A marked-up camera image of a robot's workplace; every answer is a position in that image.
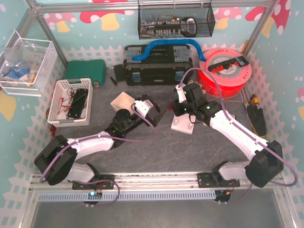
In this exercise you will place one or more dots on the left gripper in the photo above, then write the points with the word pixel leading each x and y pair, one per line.
pixel 150 116

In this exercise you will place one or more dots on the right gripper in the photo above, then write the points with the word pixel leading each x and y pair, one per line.
pixel 178 109

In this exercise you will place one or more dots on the white peg base plate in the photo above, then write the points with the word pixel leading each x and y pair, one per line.
pixel 183 123

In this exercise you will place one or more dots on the white spring tray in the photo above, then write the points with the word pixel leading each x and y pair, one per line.
pixel 123 101

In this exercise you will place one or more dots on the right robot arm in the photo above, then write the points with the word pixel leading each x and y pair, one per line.
pixel 264 159

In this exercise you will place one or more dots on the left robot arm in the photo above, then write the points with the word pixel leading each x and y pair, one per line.
pixel 57 162

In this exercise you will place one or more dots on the beige work glove rear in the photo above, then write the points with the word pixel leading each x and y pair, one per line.
pixel 196 82

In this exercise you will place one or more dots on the orange black pliers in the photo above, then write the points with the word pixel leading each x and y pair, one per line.
pixel 150 98

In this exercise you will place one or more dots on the red filament spool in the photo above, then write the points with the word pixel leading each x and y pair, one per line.
pixel 231 81

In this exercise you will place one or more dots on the black toolbox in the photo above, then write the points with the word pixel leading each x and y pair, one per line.
pixel 165 65

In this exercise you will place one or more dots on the black screwdriver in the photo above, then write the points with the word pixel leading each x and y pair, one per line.
pixel 112 79

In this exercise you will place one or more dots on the black rubber glove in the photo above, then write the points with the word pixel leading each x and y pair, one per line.
pixel 257 120

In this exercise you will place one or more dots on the green plastic case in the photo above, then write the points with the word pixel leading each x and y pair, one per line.
pixel 93 69

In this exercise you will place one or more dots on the black box in basket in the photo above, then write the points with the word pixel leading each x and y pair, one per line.
pixel 78 103

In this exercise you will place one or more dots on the white perforated basket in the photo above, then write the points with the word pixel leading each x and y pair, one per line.
pixel 63 95

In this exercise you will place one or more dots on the blue white gloves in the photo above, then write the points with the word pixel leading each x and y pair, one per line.
pixel 19 72

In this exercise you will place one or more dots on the yellow handled tool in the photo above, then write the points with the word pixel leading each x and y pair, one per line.
pixel 253 100

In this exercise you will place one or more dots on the black wire mesh basket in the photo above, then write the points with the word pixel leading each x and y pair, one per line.
pixel 175 21

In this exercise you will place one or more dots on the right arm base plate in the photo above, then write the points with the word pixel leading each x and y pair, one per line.
pixel 214 180

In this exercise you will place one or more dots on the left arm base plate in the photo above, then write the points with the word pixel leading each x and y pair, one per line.
pixel 104 182

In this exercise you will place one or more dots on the grey slotted cable duct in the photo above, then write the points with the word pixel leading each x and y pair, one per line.
pixel 110 196

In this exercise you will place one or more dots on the clear acrylic wall box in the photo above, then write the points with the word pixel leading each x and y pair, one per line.
pixel 39 55

